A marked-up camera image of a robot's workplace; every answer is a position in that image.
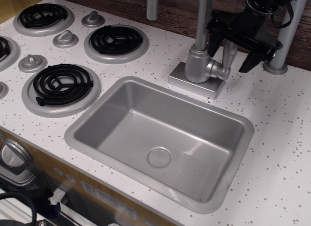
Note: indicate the silver faucet lever handle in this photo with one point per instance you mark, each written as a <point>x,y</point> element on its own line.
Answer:
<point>222,70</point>

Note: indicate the left edge stove burner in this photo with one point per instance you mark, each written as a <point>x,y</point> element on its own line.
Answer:
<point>9,52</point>

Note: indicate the grey support pole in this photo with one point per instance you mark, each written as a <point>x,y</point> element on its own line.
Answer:
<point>277,65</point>

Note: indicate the silver oven door handle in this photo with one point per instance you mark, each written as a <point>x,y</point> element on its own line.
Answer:
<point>23,180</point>

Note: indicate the silver stove knob edge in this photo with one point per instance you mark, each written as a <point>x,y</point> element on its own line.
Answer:
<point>3,90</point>

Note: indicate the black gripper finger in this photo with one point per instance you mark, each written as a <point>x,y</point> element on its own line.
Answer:
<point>216,38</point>
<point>252,60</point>

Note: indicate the silver toy faucet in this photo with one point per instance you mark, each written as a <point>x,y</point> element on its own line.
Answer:
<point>192,75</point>

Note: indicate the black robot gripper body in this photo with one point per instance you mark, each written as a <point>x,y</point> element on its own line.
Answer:
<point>247,28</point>

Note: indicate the grey toy sink basin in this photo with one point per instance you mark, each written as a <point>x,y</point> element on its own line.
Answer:
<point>184,149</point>

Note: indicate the silver stove knob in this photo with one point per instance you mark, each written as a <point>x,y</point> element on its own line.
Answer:
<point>65,40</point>
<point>32,63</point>
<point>93,20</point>

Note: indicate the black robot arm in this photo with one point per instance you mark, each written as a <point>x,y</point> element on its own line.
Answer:
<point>269,1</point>

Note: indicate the silver stove knob front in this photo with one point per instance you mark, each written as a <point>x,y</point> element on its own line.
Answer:
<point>32,63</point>

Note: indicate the silver oven dial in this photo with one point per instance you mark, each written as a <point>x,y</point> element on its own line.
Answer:
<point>14,157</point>

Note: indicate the silver stove knob back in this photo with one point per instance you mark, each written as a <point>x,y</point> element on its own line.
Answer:
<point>93,20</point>

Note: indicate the back left stove burner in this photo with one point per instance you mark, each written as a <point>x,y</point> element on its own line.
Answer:
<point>43,20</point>

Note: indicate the silver stove knob middle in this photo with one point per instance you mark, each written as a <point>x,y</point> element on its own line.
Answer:
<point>65,40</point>

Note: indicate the back right stove burner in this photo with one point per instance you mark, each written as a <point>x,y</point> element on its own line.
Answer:
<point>116,44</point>

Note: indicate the front right stove burner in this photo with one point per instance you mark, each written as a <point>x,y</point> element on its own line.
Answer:
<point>61,90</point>

